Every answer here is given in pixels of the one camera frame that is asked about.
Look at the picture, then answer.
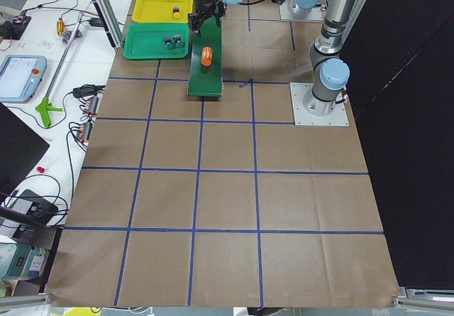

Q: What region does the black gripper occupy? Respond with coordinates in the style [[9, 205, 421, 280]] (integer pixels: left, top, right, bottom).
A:
[[188, 0, 226, 36]]

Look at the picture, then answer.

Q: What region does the yellow push button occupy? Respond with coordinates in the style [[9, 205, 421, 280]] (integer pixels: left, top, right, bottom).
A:
[[172, 6, 181, 19]]

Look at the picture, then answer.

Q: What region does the orange cylinder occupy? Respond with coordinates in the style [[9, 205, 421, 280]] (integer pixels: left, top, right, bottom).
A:
[[201, 46, 213, 67]]

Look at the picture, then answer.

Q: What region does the yellow plastic tray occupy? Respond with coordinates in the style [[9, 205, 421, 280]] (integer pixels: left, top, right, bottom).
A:
[[132, 0, 194, 23]]

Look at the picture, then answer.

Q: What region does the green conveyor belt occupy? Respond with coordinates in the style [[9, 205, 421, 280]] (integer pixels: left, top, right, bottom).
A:
[[187, 18, 223, 97]]

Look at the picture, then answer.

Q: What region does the green plastic tray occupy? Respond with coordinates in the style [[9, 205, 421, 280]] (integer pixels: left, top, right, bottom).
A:
[[123, 23, 189, 60]]

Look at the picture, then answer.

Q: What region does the black power adapter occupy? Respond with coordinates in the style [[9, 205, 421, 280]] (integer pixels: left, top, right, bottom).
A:
[[89, 18, 104, 28]]

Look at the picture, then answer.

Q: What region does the gold resistor block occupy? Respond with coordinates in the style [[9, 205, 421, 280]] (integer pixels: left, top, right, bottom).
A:
[[56, 18, 65, 36]]

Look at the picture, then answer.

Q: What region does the blue teach pendant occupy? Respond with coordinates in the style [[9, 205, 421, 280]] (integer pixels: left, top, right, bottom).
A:
[[1, 55, 47, 103]]

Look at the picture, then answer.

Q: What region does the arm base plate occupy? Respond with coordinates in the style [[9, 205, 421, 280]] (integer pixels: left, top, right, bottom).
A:
[[279, 4, 326, 23], [289, 82, 349, 127]]

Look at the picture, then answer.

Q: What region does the aluminium frame post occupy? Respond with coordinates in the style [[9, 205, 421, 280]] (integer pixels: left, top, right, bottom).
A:
[[91, 0, 123, 49]]

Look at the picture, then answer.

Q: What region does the green handled reach grabber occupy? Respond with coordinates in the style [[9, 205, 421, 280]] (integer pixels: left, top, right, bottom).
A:
[[35, 12, 84, 129]]

